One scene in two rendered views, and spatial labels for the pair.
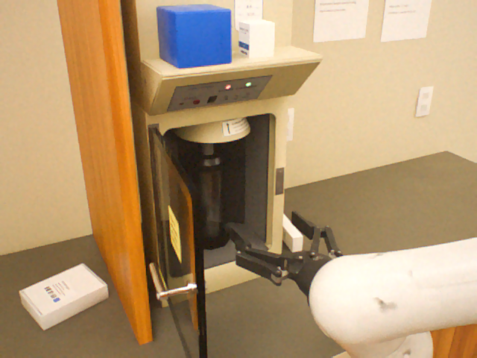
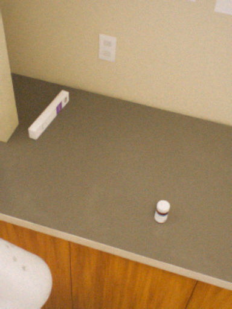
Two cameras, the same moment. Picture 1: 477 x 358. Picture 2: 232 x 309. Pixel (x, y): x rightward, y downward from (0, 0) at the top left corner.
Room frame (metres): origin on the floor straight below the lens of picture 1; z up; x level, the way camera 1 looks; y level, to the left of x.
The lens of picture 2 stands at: (0.45, -1.14, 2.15)
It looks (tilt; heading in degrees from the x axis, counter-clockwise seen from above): 48 degrees down; 40
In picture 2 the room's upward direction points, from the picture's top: 5 degrees clockwise
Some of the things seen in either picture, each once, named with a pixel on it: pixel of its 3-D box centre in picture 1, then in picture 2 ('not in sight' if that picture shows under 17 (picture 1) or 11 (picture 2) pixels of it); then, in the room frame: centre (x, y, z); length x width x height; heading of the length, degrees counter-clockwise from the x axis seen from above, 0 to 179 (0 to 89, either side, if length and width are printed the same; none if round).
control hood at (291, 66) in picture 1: (234, 83); not in sight; (0.90, 0.01, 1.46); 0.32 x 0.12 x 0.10; 117
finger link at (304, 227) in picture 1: (302, 224); not in sight; (0.82, -0.12, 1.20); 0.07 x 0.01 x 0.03; 27
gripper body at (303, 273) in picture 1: (311, 270); not in sight; (0.67, -0.12, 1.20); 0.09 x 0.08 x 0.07; 27
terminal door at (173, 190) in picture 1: (177, 256); not in sight; (0.72, 0.11, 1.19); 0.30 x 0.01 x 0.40; 20
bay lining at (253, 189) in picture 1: (202, 175); not in sight; (1.06, 0.09, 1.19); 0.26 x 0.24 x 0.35; 117
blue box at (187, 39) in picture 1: (194, 34); not in sight; (0.86, 0.08, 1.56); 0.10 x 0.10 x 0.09; 27
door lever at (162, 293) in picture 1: (168, 279); not in sight; (0.64, 0.12, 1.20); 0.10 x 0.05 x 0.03; 20
